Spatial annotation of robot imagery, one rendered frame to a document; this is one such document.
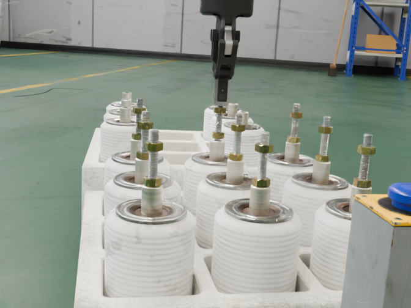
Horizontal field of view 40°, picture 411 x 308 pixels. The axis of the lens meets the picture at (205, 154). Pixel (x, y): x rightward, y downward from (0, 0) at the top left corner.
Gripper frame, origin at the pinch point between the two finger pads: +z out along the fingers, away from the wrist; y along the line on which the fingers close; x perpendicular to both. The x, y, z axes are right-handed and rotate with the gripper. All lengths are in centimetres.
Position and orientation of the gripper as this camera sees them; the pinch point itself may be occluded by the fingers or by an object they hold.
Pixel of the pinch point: (221, 91)
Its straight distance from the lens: 82.2
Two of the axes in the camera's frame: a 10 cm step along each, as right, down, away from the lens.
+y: 0.7, 2.3, -9.7
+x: 10.0, 0.4, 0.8
